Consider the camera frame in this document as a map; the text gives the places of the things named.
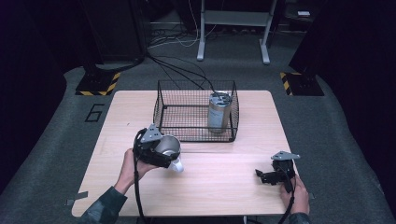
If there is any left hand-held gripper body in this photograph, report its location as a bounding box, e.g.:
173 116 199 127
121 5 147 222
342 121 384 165
133 123 163 162

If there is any person's left hand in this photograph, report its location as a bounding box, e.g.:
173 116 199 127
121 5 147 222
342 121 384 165
114 148 160 195

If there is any white floor cable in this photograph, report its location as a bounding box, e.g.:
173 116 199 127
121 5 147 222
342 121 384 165
148 0 219 49

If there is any white desk frame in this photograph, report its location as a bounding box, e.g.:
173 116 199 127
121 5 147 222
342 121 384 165
196 0 278 65

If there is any right hand-held gripper cable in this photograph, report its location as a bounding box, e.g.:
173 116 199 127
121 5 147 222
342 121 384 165
277 162 297 224

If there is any black floor cable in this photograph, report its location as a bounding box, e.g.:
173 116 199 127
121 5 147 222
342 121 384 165
146 50 220 94

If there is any left hand-held gripper cable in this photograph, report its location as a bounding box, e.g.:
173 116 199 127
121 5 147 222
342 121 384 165
133 128 148 224

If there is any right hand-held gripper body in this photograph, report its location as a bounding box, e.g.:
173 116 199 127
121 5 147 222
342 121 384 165
270 150 302 193

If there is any white ribbed cup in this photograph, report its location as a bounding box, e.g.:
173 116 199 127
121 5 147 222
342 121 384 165
154 134 185 173

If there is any grey tape strip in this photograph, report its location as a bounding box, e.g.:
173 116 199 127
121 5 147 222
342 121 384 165
64 190 90 207

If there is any yellow black striped stand base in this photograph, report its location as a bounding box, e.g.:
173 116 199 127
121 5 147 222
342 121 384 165
75 71 121 97
279 72 325 97

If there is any person's right hand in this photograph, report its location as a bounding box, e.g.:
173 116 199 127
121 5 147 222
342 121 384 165
279 175 311 216

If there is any steel tumbler with lid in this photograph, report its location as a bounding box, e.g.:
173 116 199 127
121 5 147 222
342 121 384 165
207 91 233 134

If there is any black wire basket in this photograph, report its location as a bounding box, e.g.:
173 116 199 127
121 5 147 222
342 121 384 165
152 79 240 144

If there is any hand-held gripper cable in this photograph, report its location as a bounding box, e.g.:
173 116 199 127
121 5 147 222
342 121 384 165
133 128 148 224
277 162 297 224

